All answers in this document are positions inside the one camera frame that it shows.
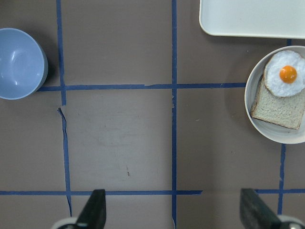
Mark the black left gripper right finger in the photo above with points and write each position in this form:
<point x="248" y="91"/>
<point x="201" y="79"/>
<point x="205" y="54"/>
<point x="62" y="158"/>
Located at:
<point x="254" y="213"/>

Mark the blue bowl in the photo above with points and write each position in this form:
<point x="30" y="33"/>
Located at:
<point x="23" y="64"/>

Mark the white round plate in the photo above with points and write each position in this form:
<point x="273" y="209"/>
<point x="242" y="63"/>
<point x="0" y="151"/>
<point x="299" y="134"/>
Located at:
<point x="271" y="131"/>

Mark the white rectangular tray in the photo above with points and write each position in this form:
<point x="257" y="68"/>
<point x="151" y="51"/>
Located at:
<point x="253" y="18"/>

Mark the fake fried egg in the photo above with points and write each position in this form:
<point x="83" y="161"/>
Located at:
<point x="284" y="74"/>

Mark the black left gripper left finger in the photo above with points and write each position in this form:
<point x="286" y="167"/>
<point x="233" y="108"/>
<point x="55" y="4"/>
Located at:
<point x="93" y="215"/>

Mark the bread slice on plate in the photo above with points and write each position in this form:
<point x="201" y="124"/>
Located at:
<point x="283" y="111"/>

